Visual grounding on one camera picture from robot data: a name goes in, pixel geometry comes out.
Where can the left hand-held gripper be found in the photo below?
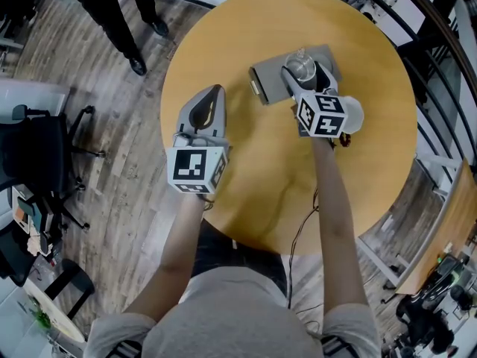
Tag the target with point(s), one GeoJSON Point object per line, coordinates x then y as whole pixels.
{"type": "Point", "coordinates": [190, 166]}

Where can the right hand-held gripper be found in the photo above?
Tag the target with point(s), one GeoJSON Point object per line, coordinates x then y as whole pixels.
{"type": "Point", "coordinates": [320, 116]}

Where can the clear glass cup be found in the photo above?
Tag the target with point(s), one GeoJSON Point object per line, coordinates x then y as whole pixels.
{"type": "Point", "coordinates": [298, 65]}

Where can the grey rectangular tray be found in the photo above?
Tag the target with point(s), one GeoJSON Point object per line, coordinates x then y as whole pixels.
{"type": "Point", "coordinates": [268, 84]}

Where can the person's left forearm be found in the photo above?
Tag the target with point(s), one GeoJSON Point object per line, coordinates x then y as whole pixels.
{"type": "Point", "coordinates": [175, 252]}

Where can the person's right forearm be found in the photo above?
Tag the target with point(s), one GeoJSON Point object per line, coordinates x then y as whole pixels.
{"type": "Point", "coordinates": [335, 218]}

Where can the round wooden table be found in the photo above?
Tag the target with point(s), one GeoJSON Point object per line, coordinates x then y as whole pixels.
{"type": "Point", "coordinates": [261, 162]}

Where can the black metal railing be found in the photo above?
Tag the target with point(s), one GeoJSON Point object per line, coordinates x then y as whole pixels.
{"type": "Point", "coordinates": [432, 39]}

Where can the person's dark trousers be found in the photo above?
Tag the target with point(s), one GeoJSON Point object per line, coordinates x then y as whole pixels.
{"type": "Point", "coordinates": [238, 252]}

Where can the black office chair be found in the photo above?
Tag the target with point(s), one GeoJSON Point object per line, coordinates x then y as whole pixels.
{"type": "Point", "coordinates": [37, 151]}

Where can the white desk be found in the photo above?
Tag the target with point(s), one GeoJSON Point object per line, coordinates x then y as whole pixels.
{"type": "Point", "coordinates": [30, 99]}

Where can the rectangular wooden desk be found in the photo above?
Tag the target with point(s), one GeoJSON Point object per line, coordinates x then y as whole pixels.
{"type": "Point", "coordinates": [454, 222]}

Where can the person's grey shirt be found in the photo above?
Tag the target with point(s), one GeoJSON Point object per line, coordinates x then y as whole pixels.
{"type": "Point", "coordinates": [231, 319]}

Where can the white storage box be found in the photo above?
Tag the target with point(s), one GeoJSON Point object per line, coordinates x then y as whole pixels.
{"type": "Point", "coordinates": [20, 215]}

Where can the beige crumpled cloth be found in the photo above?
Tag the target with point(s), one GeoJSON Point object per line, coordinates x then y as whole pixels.
{"type": "Point", "coordinates": [35, 244]}

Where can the round white table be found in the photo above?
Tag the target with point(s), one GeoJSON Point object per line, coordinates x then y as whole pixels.
{"type": "Point", "coordinates": [63, 323]}

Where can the green plant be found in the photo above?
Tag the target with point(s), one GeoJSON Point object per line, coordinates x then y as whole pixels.
{"type": "Point", "coordinates": [41, 315]}

